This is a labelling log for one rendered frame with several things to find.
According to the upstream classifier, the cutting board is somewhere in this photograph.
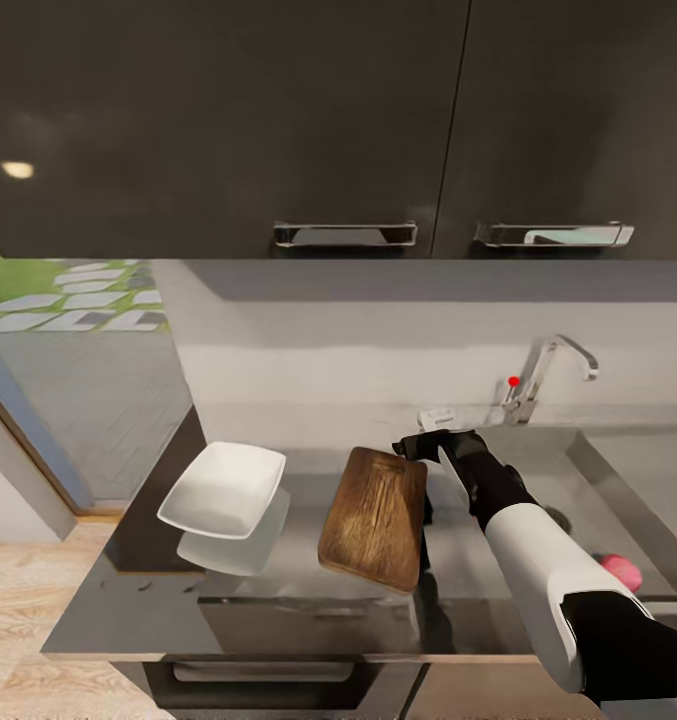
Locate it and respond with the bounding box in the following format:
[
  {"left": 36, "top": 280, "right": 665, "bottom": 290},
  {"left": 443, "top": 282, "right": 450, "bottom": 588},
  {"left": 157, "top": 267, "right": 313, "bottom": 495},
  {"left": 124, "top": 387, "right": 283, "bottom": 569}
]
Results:
[{"left": 318, "top": 445, "right": 427, "bottom": 593}]

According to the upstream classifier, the vidalia onion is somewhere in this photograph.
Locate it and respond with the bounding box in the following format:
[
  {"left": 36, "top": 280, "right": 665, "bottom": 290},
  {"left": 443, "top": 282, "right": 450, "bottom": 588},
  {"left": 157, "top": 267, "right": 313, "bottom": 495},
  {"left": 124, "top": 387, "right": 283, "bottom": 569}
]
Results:
[{"left": 599, "top": 554, "right": 642, "bottom": 593}]

